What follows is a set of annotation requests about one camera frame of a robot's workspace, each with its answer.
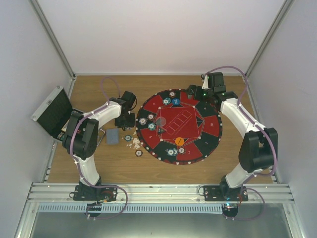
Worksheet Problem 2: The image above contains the green 50 chip stack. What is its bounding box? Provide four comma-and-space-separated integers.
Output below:
124, 135, 132, 141

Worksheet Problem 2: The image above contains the playing card deck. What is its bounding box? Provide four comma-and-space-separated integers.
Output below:
106, 128, 119, 145

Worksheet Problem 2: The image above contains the blue small blind button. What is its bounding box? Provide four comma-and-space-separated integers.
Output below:
171, 98, 180, 106

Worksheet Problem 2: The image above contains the green 50 chip top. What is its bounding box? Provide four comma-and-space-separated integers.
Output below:
162, 98, 171, 105

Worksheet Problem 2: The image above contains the orange 100 chip stack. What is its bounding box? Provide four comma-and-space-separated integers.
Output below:
135, 150, 143, 157

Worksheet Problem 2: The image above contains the orange big blind button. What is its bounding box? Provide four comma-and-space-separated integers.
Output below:
175, 137, 185, 146

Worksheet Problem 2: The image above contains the green 50 chip bottom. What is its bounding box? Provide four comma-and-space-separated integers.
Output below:
167, 148, 178, 156

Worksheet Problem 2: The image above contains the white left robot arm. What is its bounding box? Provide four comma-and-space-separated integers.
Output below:
62, 96, 137, 200

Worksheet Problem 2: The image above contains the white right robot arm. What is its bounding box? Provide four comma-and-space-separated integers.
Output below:
186, 85, 278, 201

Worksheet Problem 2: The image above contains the clear round dealer button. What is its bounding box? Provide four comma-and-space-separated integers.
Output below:
156, 117, 166, 126

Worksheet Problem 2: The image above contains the round red black poker mat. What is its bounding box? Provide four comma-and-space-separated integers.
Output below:
135, 89, 222, 165

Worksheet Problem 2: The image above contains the aluminium poker case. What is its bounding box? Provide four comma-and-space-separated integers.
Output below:
31, 86, 83, 142

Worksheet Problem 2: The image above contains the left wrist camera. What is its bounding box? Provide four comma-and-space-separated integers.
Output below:
121, 91, 137, 111

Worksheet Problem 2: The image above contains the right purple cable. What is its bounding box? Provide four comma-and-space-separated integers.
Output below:
207, 65, 278, 174

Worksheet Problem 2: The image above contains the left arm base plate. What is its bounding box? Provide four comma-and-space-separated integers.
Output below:
69, 183, 117, 202

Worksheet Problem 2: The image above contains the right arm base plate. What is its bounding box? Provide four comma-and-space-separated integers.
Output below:
197, 185, 249, 202

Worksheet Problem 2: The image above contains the slotted cable duct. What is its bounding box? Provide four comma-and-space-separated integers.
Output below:
38, 203, 222, 214

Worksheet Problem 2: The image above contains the front aluminium rail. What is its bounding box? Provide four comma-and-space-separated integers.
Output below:
27, 183, 294, 204

